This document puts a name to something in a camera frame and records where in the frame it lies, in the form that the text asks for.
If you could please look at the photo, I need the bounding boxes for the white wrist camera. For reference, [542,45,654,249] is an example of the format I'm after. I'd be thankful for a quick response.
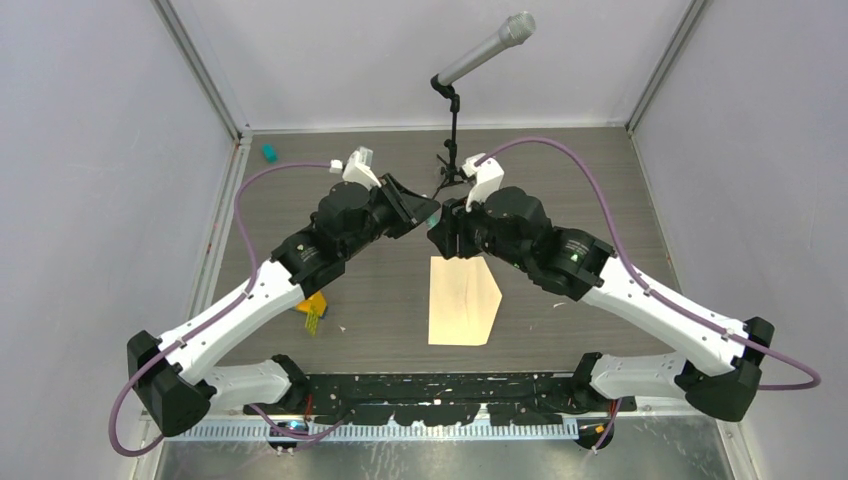
[342,146,381,190]
[461,153,504,212]

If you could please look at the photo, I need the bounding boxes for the silver microphone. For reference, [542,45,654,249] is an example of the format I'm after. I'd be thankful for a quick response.
[431,11,536,88]

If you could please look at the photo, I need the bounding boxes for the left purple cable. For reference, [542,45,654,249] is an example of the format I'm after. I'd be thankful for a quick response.
[107,160,346,458]

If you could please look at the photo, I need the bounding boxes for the black tripod microphone stand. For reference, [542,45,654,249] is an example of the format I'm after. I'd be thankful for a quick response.
[430,75,467,198]

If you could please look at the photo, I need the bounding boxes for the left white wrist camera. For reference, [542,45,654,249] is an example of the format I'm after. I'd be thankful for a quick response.
[342,146,381,190]

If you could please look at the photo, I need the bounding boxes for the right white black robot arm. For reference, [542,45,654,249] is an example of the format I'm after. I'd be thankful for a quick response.
[427,187,774,422]

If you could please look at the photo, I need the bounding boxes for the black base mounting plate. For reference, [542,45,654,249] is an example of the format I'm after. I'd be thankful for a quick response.
[259,372,614,426]

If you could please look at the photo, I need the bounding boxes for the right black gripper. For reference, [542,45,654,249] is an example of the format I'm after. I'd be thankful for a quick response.
[428,184,531,272]

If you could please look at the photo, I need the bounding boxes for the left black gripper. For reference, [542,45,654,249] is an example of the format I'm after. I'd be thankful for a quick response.
[341,174,439,261]

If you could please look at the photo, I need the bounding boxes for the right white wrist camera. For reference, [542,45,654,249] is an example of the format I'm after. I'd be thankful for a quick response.
[461,153,504,212]

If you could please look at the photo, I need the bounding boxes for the yellow-green lattice piece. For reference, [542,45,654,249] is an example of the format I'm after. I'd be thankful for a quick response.
[304,311,321,337]

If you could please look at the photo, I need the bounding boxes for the teal small block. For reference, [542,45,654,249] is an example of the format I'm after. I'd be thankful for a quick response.
[261,144,278,163]

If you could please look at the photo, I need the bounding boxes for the white slotted cable duct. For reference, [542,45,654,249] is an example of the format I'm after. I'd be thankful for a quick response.
[173,418,579,442]

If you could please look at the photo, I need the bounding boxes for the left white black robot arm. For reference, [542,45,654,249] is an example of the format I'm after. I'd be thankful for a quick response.
[127,174,440,437]

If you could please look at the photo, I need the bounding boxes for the colourful toy brick structure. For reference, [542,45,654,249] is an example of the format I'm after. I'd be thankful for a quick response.
[294,291,328,318]

